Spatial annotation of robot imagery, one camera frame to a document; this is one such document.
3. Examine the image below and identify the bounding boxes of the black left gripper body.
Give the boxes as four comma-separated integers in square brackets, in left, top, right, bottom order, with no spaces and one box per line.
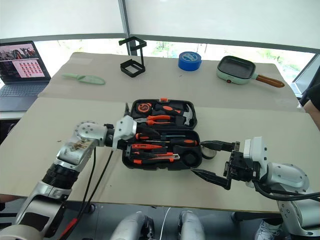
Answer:
[116,119,141,151]

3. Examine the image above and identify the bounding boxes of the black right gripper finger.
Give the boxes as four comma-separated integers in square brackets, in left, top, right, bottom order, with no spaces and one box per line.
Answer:
[190,168,234,191]
[199,139,241,153]

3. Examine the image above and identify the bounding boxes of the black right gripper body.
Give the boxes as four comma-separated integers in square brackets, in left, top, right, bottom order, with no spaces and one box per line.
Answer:
[223,149,260,185]

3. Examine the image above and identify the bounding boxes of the black orange handled screwdriver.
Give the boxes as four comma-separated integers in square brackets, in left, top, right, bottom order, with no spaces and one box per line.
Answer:
[144,138,199,148]

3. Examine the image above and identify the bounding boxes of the black tool case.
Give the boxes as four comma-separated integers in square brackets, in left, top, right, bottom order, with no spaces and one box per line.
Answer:
[121,98,202,172]

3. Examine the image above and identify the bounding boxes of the short orange black screwdriver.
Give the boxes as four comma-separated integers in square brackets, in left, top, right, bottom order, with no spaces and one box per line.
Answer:
[134,132,161,142]

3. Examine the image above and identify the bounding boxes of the orange black tape measure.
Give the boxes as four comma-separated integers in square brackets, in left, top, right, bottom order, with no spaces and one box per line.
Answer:
[136,101,151,115]

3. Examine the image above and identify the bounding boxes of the black tape roll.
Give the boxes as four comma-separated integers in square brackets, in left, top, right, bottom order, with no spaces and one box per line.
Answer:
[201,146,216,160]

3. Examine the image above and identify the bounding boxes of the orange tester screwdriver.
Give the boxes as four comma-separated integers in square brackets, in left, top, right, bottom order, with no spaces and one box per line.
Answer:
[129,143,166,151]

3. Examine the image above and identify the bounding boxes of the silver utility knife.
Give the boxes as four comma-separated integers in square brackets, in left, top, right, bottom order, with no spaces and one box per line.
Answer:
[146,153,181,161]

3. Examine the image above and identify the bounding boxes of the light green sheathed knife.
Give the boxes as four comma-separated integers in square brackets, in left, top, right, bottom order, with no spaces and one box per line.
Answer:
[61,72,106,86]

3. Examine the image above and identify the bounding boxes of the silver rounded leg cover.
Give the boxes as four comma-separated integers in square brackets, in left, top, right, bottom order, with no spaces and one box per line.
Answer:
[109,211,155,240]
[177,210,206,240]

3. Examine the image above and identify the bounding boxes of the white sneaker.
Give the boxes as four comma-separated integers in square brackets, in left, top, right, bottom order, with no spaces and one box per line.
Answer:
[254,219,283,240]

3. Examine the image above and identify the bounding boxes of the blue tape roll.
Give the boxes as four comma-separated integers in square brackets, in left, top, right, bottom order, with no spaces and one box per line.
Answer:
[177,51,202,73]

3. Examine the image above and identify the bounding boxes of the person in dark clothing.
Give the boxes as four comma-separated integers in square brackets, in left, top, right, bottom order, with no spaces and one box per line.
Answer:
[299,83,320,114]

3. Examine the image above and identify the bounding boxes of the dark grey laptop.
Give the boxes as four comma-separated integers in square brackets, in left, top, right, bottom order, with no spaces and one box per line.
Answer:
[0,40,52,113]

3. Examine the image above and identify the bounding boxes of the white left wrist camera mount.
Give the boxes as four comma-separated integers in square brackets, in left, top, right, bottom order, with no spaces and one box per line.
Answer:
[111,116,138,151]

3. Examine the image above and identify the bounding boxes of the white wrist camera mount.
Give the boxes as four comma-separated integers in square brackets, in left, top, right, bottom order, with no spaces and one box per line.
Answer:
[242,136,269,165]
[111,116,138,151]

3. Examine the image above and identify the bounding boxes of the orange handled pliers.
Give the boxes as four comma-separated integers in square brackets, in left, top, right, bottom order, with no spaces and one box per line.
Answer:
[135,114,176,126]

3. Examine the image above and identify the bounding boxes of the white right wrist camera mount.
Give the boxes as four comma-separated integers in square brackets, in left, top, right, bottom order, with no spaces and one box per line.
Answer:
[242,136,269,165]

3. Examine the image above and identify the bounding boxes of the black wire frame stand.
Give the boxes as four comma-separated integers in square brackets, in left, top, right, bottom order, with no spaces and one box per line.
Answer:
[118,36,147,78]

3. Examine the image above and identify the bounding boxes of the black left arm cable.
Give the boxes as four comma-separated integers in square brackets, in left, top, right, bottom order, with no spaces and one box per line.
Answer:
[81,146,99,208]
[57,149,115,240]

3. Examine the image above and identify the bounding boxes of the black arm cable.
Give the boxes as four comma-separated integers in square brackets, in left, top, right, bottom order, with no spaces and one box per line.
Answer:
[252,178,320,202]
[57,149,115,240]
[81,146,99,208]

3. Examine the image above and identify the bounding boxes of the hammer with orange black handle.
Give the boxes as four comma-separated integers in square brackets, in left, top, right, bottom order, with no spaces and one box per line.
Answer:
[154,103,196,127]

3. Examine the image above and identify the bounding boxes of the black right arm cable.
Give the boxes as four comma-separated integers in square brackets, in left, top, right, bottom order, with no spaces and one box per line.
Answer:
[252,178,320,202]

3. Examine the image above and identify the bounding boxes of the thin white cable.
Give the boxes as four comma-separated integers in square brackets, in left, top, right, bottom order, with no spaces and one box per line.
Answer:
[161,206,172,240]

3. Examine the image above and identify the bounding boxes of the green pan with brown handle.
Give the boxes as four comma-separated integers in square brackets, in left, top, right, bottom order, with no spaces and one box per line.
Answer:
[215,55,286,89]

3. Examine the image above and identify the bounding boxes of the grey window post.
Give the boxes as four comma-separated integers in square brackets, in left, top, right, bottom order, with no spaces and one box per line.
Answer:
[117,0,132,56]

